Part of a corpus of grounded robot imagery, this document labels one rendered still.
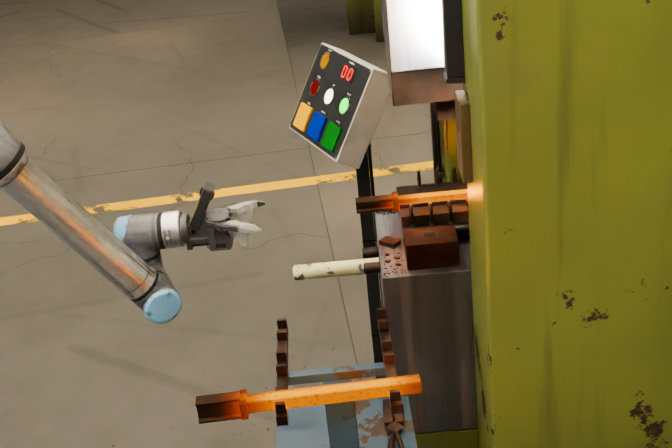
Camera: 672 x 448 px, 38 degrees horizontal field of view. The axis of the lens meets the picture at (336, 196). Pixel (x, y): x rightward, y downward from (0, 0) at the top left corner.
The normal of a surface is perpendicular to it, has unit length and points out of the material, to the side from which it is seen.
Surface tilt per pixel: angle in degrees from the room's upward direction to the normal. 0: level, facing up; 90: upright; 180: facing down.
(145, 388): 0
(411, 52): 90
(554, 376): 90
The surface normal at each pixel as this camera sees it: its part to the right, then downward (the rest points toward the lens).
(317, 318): -0.10, -0.90
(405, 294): 0.01, 0.42
